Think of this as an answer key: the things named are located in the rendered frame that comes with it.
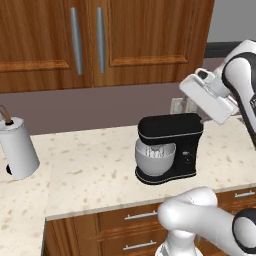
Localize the wooden cupboard door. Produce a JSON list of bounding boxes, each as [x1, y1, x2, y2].
[[87, 0, 216, 89], [0, 0, 90, 95]]

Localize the black stand mixer head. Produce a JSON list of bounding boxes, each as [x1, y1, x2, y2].
[[137, 112, 205, 145]]

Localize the wooden drawer front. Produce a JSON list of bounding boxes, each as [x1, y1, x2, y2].
[[215, 187, 256, 214], [100, 229, 169, 256], [99, 202, 165, 232]]

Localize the grey mixer bowl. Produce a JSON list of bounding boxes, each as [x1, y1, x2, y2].
[[134, 139, 177, 177]]

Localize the grey drawer handle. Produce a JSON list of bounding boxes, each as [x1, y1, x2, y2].
[[123, 210, 160, 222], [233, 190, 256, 199], [122, 240, 158, 252]]

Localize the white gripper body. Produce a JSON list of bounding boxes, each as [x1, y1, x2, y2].
[[178, 73, 240, 126]]

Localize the grey cupboard handle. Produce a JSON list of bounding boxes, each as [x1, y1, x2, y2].
[[69, 7, 84, 76], [95, 6, 108, 75]]

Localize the white wall socket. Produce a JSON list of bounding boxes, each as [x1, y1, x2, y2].
[[170, 97, 185, 115]]

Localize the black stand mixer base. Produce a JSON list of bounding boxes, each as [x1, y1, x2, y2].
[[134, 131, 203, 186]]

